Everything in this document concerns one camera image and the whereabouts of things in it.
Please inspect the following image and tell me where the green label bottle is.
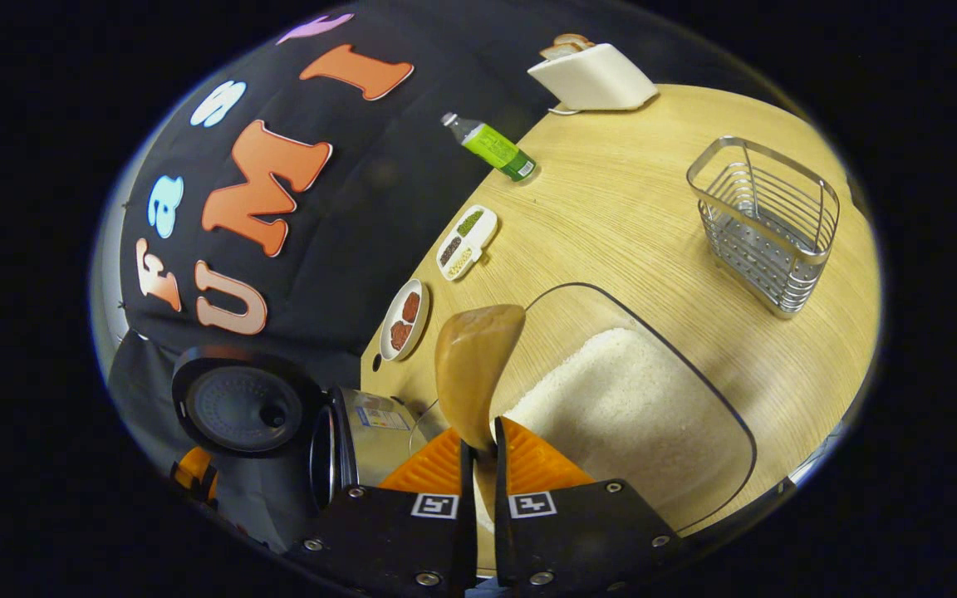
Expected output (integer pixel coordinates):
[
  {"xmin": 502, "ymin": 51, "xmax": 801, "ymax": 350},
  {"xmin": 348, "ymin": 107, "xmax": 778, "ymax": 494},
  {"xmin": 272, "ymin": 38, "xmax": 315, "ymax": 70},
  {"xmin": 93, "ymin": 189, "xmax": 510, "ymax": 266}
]
[{"xmin": 441, "ymin": 112, "xmax": 537, "ymax": 182}]

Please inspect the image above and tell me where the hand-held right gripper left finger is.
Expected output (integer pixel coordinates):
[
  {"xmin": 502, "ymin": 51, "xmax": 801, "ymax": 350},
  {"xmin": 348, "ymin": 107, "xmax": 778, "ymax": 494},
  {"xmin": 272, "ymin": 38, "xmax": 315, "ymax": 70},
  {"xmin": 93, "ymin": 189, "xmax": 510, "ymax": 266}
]
[{"xmin": 283, "ymin": 426, "xmax": 479, "ymax": 598}]

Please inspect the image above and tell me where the black silver rice cooker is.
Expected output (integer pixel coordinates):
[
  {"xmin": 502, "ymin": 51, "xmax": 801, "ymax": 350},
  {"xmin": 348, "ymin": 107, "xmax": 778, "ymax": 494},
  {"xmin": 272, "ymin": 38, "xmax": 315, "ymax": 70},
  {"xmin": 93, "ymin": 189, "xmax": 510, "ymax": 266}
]
[{"xmin": 171, "ymin": 345, "xmax": 438, "ymax": 516}]

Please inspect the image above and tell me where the metal wire chopstick holder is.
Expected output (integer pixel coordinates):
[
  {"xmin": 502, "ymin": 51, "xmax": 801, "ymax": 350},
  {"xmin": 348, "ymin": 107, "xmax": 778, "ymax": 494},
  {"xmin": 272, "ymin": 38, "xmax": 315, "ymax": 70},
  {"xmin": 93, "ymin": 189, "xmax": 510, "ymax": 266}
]
[{"xmin": 686, "ymin": 135, "xmax": 841, "ymax": 319}]

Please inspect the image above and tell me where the round white plate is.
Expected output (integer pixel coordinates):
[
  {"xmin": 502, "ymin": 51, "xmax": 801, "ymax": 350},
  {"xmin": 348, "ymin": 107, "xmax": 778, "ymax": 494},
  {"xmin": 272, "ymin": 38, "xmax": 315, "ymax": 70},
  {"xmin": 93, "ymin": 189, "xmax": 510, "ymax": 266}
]
[{"xmin": 379, "ymin": 278, "xmax": 430, "ymax": 362}]

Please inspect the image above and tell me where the white toaster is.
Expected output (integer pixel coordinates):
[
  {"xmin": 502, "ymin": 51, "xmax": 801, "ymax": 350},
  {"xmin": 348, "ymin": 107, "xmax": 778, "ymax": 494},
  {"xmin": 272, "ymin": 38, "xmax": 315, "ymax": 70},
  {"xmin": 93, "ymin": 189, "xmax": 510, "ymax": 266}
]
[{"xmin": 527, "ymin": 43, "xmax": 660, "ymax": 113}]

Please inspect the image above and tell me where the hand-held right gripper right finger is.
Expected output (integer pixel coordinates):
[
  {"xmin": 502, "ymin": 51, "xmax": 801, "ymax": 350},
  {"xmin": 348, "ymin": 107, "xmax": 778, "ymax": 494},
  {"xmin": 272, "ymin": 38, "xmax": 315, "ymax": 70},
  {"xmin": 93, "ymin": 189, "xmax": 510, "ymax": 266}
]
[{"xmin": 491, "ymin": 415, "xmax": 687, "ymax": 598}]

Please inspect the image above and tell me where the divided white grain dish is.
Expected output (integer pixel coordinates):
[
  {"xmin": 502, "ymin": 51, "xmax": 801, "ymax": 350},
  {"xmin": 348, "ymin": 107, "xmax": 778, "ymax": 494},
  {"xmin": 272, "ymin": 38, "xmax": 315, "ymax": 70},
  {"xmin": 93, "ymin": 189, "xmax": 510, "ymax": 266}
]
[{"xmin": 436, "ymin": 205, "xmax": 499, "ymax": 282}]

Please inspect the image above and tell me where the clear plastic container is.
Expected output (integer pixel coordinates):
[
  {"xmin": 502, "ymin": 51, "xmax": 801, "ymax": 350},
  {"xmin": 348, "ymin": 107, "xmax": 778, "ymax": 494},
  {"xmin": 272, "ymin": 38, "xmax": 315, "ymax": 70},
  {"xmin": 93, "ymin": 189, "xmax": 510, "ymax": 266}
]
[{"xmin": 412, "ymin": 282, "xmax": 758, "ymax": 537}]

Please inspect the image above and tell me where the wooden spoon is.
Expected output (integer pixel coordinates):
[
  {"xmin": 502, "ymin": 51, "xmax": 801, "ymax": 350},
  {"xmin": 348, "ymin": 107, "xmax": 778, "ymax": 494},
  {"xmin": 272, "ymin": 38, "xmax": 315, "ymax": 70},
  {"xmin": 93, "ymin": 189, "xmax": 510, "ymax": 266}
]
[{"xmin": 434, "ymin": 303, "xmax": 527, "ymax": 532}]

